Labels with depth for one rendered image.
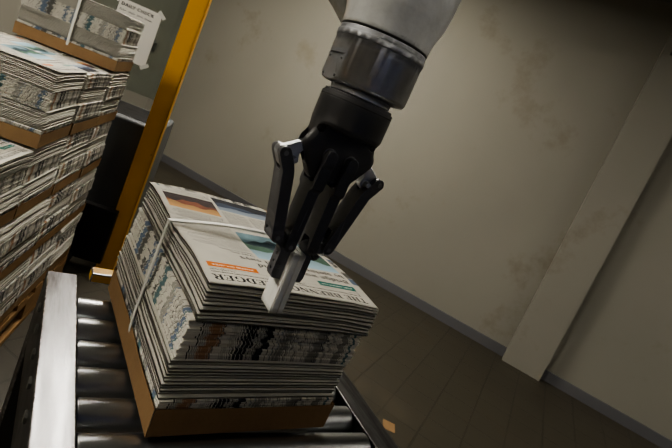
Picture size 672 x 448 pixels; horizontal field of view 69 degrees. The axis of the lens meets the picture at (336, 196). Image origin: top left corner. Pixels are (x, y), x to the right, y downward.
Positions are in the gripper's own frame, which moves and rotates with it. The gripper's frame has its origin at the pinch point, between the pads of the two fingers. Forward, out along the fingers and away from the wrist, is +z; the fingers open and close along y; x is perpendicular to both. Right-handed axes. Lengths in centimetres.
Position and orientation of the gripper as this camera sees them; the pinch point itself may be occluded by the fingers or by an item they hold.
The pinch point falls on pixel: (282, 277)
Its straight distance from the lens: 52.6
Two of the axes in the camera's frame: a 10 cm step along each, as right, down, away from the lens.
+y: -8.1, -2.6, -5.3
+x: 4.4, 3.4, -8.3
